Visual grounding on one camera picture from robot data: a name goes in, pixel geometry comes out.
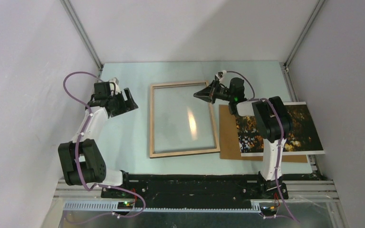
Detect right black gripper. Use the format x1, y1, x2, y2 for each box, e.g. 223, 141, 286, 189
193, 79, 234, 104

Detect purple cable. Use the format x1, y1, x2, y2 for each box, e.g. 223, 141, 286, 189
226, 70, 299, 222
63, 71, 146, 219

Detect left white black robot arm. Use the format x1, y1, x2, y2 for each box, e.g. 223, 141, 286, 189
58, 77, 138, 198

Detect aluminium frame rail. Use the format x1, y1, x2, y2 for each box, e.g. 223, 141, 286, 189
52, 180, 340, 213

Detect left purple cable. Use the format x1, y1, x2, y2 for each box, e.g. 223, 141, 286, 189
63, 71, 146, 219

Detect autumn leaves photo print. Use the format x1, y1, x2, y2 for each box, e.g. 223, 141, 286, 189
235, 102, 325, 157

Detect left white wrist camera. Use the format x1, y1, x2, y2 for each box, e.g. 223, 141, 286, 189
108, 77, 122, 95

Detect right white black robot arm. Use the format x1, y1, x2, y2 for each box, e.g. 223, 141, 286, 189
193, 76, 293, 199

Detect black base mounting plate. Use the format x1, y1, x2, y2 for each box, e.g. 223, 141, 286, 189
101, 173, 288, 206

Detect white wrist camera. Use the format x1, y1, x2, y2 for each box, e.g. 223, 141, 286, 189
108, 77, 122, 95
214, 70, 227, 83

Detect black picture frame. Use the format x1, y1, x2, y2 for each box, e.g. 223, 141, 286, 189
149, 80, 221, 159

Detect brown cardboard backing board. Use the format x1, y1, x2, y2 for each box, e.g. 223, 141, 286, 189
219, 102, 307, 163

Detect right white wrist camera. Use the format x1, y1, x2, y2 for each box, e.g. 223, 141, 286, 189
214, 70, 227, 83

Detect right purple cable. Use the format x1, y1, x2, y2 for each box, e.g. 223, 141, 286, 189
226, 70, 299, 222

